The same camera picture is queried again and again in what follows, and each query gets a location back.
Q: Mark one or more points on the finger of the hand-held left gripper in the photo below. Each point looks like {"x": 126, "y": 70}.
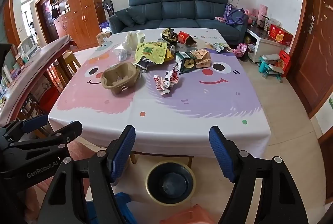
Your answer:
{"x": 59, "y": 135}
{"x": 33, "y": 122}

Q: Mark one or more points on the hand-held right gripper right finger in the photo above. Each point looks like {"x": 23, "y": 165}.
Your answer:
{"x": 221, "y": 153}

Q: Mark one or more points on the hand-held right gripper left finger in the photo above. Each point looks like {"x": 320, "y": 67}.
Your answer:
{"x": 122, "y": 153}

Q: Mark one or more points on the dark bin with yellow rim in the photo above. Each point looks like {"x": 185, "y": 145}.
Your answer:
{"x": 170, "y": 185}

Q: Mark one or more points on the yellow green snack bag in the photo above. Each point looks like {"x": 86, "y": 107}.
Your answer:
{"x": 151, "y": 53}

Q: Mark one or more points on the printed cartoon tablecloth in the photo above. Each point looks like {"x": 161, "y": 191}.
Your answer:
{"x": 156, "y": 114}

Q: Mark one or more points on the blue plastic stool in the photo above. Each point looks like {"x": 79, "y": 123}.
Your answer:
{"x": 127, "y": 211}

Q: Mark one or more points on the wooden side table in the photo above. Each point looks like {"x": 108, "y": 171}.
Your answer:
{"x": 39, "y": 57}

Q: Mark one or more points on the pink plastic stool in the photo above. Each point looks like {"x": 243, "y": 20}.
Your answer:
{"x": 192, "y": 215}

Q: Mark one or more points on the brown cardboard cup holder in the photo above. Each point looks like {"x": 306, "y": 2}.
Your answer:
{"x": 109, "y": 86}

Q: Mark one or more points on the yellow stool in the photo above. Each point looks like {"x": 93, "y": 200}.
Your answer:
{"x": 70, "y": 57}

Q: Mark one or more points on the crumpled red white wrapper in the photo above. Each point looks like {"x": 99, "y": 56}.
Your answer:
{"x": 166, "y": 82}

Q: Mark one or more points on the dark striped wrapper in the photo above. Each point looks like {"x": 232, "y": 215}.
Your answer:
{"x": 141, "y": 67}

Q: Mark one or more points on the green drink carton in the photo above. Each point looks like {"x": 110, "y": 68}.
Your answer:
{"x": 186, "y": 64}

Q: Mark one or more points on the brown paper bag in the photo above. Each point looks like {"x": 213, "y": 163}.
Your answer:
{"x": 203, "y": 58}

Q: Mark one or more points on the green toy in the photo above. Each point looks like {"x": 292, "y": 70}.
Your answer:
{"x": 270, "y": 67}

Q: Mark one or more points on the clear plastic bag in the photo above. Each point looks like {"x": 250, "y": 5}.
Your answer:
{"x": 122, "y": 53}

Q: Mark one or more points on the pink bag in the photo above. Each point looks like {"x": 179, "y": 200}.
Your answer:
{"x": 240, "y": 51}

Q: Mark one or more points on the green white wrapper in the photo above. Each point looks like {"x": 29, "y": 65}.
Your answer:
{"x": 219, "y": 47}

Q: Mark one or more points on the brown cardboard box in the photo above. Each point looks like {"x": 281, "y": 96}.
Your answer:
{"x": 103, "y": 38}

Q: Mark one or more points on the white paper bag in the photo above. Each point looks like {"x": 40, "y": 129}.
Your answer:
{"x": 132, "y": 43}

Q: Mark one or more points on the small red gift box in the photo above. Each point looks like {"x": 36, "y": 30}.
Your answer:
{"x": 285, "y": 62}

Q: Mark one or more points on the white low cabinet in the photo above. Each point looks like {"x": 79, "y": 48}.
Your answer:
{"x": 262, "y": 45}

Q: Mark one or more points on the red cardboard box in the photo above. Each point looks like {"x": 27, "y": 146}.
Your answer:
{"x": 183, "y": 37}

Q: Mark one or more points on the crumpled dark gold wrapper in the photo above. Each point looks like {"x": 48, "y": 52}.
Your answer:
{"x": 169, "y": 36}

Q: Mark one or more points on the wooden cabinet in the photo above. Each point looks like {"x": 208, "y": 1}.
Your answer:
{"x": 83, "y": 0}

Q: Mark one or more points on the large red gift box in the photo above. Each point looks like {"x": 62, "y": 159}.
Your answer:
{"x": 279, "y": 35}

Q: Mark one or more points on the black electric fan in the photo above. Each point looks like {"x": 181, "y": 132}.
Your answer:
{"x": 108, "y": 6}

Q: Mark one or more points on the purple backpack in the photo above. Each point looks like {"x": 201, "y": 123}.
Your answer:
{"x": 235, "y": 14}

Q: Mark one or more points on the brown wooden door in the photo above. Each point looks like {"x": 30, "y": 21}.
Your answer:
{"x": 314, "y": 44}

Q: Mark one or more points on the pink box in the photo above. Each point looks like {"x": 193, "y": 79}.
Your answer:
{"x": 264, "y": 13}

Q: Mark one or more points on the blue sofa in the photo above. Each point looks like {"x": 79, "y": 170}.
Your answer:
{"x": 177, "y": 8}

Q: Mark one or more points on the wooden table frame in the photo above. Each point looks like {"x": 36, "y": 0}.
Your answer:
{"x": 156, "y": 154}

